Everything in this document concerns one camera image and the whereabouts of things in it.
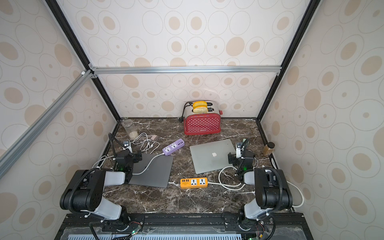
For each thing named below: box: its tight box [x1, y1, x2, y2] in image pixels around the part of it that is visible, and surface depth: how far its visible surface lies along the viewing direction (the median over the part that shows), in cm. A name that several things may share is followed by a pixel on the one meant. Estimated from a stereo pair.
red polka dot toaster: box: [183, 101, 223, 135], surface depth 104 cm
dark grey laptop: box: [128, 153, 174, 188], surface depth 94 cm
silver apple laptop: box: [189, 139, 237, 175], surface depth 99 cm
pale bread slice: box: [193, 106, 208, 114], surface depth 100 cm
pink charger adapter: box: [151, 134, 160, 141], surface depth 108 cm
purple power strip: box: [162, 138, 185, 156], surface depth 102 cm
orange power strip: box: [180, 177, 208, 189], surface depth 86 cm
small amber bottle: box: [263, 141, 275, 156], surface depth 95 cm
